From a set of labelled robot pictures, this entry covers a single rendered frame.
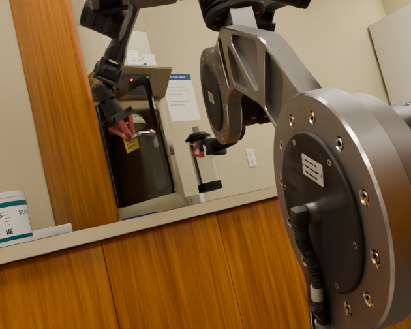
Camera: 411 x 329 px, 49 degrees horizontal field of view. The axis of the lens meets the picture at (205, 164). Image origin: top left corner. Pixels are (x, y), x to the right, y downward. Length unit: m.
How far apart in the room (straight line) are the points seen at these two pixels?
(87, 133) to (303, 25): 2.42
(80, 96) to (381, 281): 1.41
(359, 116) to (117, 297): 1.08
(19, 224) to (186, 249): 0.52
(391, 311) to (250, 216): 1.33
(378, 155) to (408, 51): 3.98
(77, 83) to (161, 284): 0.76
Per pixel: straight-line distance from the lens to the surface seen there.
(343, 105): 0.41
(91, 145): 1.64
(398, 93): 4.37
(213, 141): 1.77
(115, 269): 1.37
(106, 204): 1.60
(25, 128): 2.11
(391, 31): 4.44
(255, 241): 1.72
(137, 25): 2.03
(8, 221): 1.35
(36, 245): 1.26
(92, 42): 1.88
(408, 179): 0.38
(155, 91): 1.88
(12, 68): 2.20
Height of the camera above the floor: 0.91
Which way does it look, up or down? 6 degrees up
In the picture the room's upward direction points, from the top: 14 degrees counter-clockwise
